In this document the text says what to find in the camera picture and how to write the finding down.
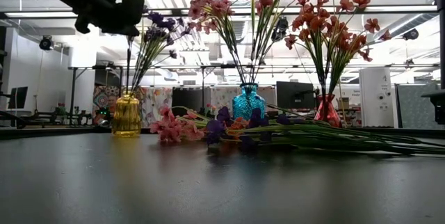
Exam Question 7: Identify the yellow glass vase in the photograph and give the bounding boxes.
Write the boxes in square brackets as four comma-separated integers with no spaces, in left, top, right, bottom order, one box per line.
[111,91,142,138]

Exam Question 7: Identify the black ceiling-hung camera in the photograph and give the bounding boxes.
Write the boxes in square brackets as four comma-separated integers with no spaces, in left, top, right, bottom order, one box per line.
[38,35,55,51]
[402,28,420,41]
[270,17,289,42]

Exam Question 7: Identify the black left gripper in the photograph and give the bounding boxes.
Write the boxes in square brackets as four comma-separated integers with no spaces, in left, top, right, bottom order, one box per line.
[74,0,145,38]

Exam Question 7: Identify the black background rig frame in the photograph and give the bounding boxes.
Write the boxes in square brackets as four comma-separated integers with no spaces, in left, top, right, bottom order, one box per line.
[68,63,439,127]

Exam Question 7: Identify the silver ceiling air duct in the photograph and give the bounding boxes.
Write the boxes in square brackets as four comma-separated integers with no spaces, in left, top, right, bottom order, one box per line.
[211,0,260,44]
[373,13,439,42]

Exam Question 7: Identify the patterned fabric backdrop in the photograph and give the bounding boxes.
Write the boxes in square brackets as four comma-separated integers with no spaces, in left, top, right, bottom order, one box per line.
[92,85,174,128]

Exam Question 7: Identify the white pillar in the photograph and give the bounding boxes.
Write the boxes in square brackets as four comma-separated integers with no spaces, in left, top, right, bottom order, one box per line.
[359,67,396,128]

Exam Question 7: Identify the black metal bracket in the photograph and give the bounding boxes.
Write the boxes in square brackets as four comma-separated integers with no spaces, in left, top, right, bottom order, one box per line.
[421,90,445,126]

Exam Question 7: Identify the black partition panel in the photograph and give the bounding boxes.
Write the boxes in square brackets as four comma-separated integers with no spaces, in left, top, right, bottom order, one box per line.
[172,87,211,117]

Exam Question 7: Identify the red glass vase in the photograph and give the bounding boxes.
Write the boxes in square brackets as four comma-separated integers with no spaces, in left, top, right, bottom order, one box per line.
[314,93,343,128]

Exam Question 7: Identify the black computer monitor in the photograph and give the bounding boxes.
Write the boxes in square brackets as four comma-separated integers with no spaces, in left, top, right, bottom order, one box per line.
[276,81,316,110]

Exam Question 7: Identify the small black monitor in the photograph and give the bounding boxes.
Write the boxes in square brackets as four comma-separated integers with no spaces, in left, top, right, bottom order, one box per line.
[7,86,29,110]

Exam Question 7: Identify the grey partition wall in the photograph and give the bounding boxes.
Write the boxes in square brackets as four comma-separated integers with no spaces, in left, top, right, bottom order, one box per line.
[396,83,441,130]

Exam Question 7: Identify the blue glass vase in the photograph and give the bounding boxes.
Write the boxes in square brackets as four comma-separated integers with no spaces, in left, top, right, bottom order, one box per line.
[232,83,267,120]

